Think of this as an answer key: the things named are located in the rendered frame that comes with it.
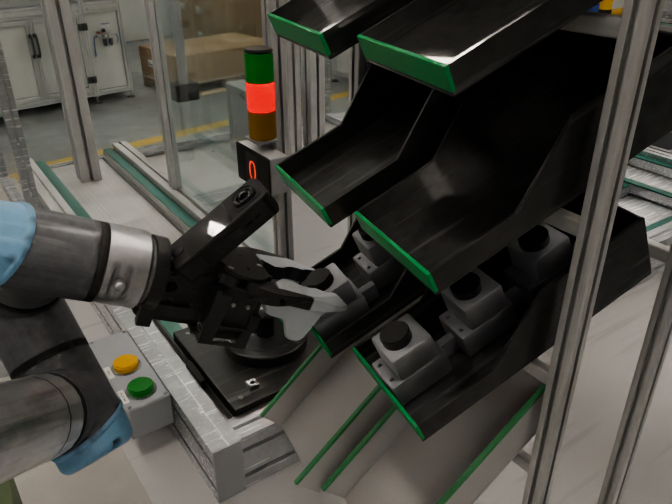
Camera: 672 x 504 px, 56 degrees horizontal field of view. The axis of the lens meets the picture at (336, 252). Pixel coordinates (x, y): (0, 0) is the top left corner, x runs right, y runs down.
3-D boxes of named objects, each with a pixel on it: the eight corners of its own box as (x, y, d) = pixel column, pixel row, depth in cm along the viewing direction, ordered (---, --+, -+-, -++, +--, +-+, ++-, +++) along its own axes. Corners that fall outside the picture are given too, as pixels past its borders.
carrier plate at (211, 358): (235, 420, 94) (234, 409, 93) (173, 341, 111) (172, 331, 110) (364, 362, 106) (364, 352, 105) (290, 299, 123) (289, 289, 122)
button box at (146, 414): (132, 441, 97) (126, 410, 94) (92, 369, 112) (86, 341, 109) (175, 422, 101) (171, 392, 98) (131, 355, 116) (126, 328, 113)
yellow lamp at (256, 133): (257, 143, 110) (255, 115, 108) (244, 135, 114) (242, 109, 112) (282, 138, 113) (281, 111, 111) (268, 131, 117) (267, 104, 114)
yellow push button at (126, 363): (119, 381, 101) (117, 371, 100) (111, 368, 104) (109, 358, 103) (143, 372, 103) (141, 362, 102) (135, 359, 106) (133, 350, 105)
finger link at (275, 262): (298, 302, 76) (234, 299, 70) (317, 260, 75) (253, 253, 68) (312, 317, 74) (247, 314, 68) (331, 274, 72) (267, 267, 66)
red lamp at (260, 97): (255, 115, 108) (254, 86, 106) (242, 108, 112) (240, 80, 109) (281, 110, 111) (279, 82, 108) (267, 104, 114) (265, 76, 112)
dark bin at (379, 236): (436, 296, 51) (407, 229, 46) (362, 230, 61) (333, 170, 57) (696, 114, 54) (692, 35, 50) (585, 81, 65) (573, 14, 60)
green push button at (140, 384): (133, 406, 96) (131, 396, 95) (125, 391, 99) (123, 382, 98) (159, 396, 98) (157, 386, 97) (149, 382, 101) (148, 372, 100)
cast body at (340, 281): (325, 344, 71) (299, 303, 66) (311, 323, 74) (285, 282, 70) (387, 303, 71) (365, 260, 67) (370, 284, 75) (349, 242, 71)
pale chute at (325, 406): (319, 494, 78) (294, 484, 75) (282, 424, 88) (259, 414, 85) (469, 322, 75) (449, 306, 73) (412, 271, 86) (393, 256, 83)
